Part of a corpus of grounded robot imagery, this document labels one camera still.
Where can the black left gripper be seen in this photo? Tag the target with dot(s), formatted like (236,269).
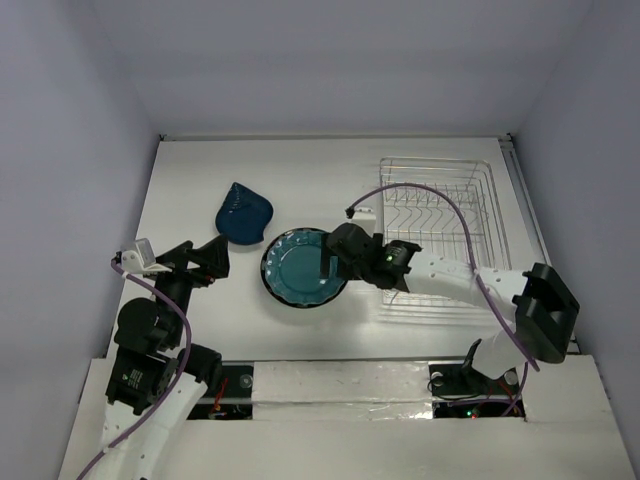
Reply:
(214,256)

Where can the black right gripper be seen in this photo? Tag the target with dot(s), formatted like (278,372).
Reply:
(342,248)

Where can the dark green scalloped plate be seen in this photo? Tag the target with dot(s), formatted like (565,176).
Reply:
(300,270)

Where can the dark rimmed beige plate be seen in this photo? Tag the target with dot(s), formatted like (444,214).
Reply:
(270,295)

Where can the dark blue leaf-shaped plate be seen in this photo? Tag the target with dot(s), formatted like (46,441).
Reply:
(243,216)

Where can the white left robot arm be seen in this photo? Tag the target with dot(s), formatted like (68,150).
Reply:
(159,373)

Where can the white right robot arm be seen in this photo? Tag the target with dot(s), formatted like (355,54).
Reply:
(535,309)

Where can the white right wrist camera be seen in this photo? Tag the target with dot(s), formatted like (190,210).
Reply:
(361,214)

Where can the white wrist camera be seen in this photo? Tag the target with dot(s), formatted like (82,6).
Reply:
(138,258)
(361,214)

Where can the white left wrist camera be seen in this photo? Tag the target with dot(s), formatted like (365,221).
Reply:
(138,258)

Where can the wire dish rack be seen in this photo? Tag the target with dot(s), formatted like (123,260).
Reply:
(434,199)

